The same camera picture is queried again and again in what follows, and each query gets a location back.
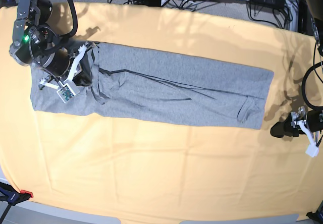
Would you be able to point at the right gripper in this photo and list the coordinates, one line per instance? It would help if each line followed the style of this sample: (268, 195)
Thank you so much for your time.
(63, 68)

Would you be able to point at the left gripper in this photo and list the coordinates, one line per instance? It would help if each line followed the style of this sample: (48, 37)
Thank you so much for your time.
(306, 121)

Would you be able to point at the grey t-shirt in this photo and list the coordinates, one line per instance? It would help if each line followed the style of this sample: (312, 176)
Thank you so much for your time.
(159, 86)

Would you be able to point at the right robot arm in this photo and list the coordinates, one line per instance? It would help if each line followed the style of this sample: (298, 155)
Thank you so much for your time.
(35, 42)

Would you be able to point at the yellow table cloth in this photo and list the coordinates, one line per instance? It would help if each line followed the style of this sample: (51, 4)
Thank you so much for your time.
(145, 172)

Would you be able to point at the black clamp right corner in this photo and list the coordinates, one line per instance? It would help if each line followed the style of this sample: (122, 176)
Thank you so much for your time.
(316, 216)

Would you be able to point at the blue red table clamp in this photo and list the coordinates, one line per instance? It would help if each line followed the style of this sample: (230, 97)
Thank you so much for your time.
(12, 197)

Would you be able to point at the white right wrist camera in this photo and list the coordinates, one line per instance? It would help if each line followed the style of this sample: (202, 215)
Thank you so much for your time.
(66, 93)

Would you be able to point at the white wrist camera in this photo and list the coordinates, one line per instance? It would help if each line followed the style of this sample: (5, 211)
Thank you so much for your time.
(66, 93)
(312, 150)

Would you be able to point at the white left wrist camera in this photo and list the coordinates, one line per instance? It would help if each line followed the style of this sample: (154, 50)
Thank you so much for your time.
(312, 150)

